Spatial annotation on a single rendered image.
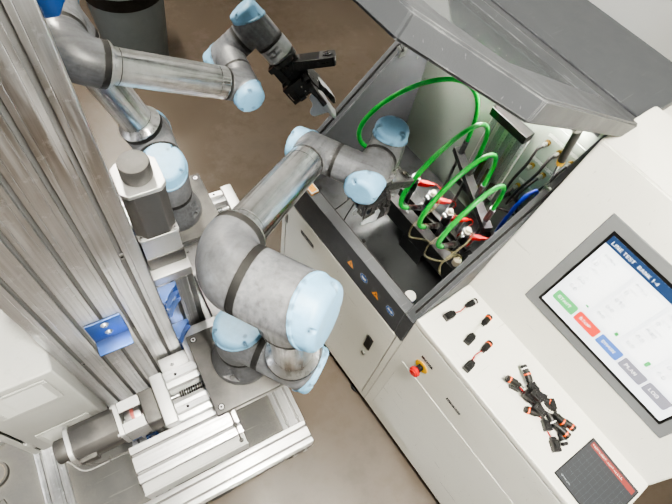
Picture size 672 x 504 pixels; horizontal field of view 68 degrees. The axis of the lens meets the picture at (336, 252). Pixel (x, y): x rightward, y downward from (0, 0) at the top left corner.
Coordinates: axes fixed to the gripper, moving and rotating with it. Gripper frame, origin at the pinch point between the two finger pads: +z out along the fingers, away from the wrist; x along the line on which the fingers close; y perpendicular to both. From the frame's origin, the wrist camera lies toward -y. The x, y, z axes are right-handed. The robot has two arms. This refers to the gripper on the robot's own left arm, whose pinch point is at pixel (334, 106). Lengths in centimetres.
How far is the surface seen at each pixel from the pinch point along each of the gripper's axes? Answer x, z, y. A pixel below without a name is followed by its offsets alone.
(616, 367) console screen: 63, 72, -33
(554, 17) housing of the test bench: -18, 25, -60
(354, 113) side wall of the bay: -22.4, 17.3, 3.8
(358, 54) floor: -217, 85, 33
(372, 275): 24, 43, 18
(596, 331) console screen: 56, 65, -33
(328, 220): 5.3, 29.8, 25.1
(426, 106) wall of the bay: -36, 38, -15
